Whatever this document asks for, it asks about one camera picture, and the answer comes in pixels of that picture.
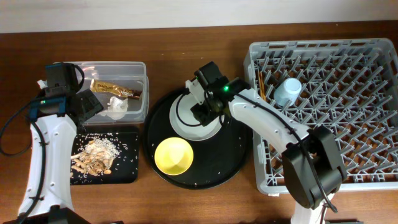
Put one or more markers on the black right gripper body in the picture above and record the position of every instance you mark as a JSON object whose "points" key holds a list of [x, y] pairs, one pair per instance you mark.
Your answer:
{"points": [[203, 112]]}

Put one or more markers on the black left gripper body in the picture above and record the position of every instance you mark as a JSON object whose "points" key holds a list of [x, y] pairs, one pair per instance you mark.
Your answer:
{"points": [[90, 101]]}

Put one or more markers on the brown coffee sachet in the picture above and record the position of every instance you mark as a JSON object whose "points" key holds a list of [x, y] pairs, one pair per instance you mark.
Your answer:
{"points": [[105, 87]]}

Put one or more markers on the wooden chopstick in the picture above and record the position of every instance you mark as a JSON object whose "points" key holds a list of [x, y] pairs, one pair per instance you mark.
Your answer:
{"points": [[260, 84]]}

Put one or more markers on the peanut shells and rice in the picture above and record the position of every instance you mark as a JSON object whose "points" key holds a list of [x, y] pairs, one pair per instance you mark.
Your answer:
{"points": [[96, 155]]}

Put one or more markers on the blue plastic cup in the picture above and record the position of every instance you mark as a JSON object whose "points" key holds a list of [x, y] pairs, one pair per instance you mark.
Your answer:
{"points": [[287, 92]]}

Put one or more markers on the yellow bowl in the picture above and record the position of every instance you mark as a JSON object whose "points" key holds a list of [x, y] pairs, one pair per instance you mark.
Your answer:
{"points": [[173, 156]]}

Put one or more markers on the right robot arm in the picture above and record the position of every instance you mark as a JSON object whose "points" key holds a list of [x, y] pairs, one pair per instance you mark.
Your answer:
{"points": [[311, 160]]}

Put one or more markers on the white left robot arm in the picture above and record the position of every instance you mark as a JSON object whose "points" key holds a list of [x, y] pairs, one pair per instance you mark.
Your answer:
{"points": [[54, 117]]}

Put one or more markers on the grey dishwasher rack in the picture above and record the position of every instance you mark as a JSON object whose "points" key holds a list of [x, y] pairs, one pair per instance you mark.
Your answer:
{"points": [[348, 86]]}

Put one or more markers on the crumpled white tissue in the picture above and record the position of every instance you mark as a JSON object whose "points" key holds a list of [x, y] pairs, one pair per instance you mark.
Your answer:
{"points": [[117, 108]]}

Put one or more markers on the clear plastic bin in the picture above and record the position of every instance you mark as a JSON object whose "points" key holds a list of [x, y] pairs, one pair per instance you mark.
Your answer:
{"points": [[131, 75]]}

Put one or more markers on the light grey plate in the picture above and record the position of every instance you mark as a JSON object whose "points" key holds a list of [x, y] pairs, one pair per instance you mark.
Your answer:
{"points": [[185, 125]]}

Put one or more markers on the round black tray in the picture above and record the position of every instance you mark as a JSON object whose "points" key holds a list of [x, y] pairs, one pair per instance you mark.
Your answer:
{"points": [[215, 160]]}

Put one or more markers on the black rectangular tray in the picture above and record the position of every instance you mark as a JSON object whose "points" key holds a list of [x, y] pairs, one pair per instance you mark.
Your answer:
{"points": [[124, 168]]}

